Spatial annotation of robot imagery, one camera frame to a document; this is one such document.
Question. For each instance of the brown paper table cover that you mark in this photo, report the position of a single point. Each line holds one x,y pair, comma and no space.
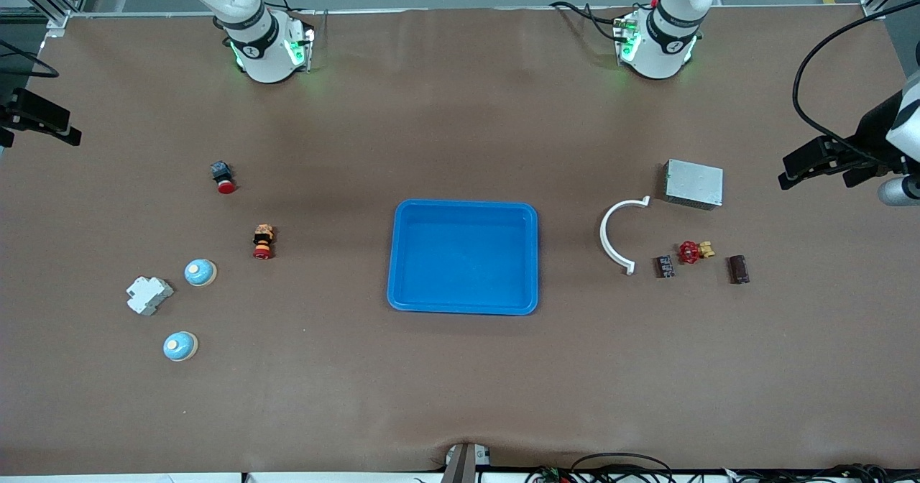
460,382

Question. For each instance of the grey metal power supply box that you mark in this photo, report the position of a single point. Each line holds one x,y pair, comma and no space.
693,184

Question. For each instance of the red yellow black push button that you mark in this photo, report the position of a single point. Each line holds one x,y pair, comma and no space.
263,243

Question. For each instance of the white curved plastic clamp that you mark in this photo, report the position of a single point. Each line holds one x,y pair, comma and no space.
604,242

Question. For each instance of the red valve with brass fitting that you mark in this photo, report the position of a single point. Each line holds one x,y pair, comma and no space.
691,252

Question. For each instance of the light blue call bell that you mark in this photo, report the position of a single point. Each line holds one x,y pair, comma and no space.
200,273
180,346

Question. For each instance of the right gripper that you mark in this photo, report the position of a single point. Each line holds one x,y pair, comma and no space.
29,111

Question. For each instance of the dark brown relay block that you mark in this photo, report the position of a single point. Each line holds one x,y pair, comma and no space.
739,269

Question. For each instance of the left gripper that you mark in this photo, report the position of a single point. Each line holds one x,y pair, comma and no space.
871,129

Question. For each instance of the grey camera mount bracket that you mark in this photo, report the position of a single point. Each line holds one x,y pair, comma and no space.
463,463

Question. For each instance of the blue plastic tray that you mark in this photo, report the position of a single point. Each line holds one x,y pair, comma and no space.
467,260

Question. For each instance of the red button with black base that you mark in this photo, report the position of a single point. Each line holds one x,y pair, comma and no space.
224,178

